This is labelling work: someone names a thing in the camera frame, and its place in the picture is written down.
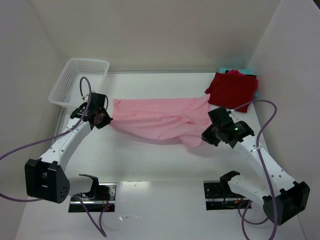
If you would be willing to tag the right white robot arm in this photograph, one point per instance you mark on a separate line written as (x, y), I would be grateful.
(279, 194)

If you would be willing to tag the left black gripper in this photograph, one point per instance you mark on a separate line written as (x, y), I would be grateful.
(104, 121)

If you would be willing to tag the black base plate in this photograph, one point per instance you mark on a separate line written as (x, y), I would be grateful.
(103, 196)
(216, 199)

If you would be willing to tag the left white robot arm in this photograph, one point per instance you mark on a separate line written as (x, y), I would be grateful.
(45, 177)

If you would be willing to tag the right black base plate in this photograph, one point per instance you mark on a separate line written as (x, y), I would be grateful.
(216, 199)

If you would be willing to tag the red t shirt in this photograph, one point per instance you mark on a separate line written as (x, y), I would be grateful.
(231, 90)

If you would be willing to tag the pink t shirt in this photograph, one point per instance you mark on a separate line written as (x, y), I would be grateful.
(163, 119)

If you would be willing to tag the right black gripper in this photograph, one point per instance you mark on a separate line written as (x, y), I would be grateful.
(208, 137)

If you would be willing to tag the teal t shirt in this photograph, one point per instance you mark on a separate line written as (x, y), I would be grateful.
(241, 72)

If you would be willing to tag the white plastic basket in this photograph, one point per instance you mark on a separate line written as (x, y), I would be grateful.
(66, 91)

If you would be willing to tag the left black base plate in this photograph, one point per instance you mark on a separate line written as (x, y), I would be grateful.
(103, 196)

